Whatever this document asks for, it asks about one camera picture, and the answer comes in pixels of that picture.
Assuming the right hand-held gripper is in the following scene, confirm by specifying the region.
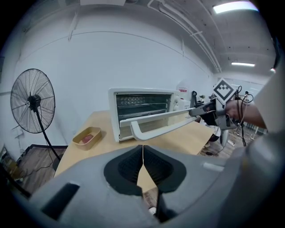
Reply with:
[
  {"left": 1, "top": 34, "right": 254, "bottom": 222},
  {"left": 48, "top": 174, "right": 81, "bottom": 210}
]
[{"left": 189, "top": 77, "right": 236, "bottom": 132}]

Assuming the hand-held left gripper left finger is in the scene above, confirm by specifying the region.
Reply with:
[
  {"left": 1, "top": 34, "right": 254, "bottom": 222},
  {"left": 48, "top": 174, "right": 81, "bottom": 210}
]
[{"left": 28, "top": 144, "right": 161, "bottom": 226}]

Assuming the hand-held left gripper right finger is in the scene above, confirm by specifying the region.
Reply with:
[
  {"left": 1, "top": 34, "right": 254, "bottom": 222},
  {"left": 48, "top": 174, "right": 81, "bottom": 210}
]
[{"left": 143, "top": 145, "right": 232, "bottom": 223}]

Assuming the white glass oven door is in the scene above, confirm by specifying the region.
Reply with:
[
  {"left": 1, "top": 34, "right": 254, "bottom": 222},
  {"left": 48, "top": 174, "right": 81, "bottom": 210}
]
[{"left": 119, "top": 108, "right": 201, "bottom": 143}]

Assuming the white toaster oven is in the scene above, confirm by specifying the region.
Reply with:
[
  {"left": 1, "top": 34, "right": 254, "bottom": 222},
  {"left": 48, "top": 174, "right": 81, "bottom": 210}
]
[{"left": 108, "top": 88, "right": 181, "bottom": 143}]

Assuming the person's right forearm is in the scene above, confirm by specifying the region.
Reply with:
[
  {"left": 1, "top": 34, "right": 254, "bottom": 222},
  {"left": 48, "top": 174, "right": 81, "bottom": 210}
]
[{"left": 224, "top": 99, "right": 268, "bottom": 130}]

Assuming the wooden table with white legs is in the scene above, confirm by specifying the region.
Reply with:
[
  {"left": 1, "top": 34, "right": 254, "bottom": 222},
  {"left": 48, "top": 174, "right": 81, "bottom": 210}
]
[{"left": 54, "top": 111, "right": 215, "bottom": 194}]

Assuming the large dispenser bottle red label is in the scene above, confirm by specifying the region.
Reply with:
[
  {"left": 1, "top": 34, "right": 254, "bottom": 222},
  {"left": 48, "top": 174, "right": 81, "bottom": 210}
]
[{"left": 178, "top": 86, "right": 189, "bottom": 100}]

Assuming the tan food tray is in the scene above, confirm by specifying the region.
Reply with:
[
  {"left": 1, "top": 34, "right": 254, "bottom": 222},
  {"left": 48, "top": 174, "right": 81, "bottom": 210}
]
[{"left": 73, "top": 126, "right": 102, "bottom": 151}]

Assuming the ceiling strip light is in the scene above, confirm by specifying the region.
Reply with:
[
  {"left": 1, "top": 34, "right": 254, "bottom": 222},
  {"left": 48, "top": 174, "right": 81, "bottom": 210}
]
[
  {"left": 212, "top": 1, "right": 259, "bottom": 14},
  {"left": 231, "top": 61, "right": 256, "bottom": 67}
]

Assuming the black standing fan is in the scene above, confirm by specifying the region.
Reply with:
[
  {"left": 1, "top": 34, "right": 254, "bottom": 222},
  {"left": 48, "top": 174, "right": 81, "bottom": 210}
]
[{"left": 10, "top": 68, "right": 65, "bottom": 172}]

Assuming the right hand-held gripper cable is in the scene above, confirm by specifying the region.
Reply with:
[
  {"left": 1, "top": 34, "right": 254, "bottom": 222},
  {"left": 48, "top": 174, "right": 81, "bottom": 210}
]
[{"left": 235, "top": 85, "right": 254, "bottom": 147}]

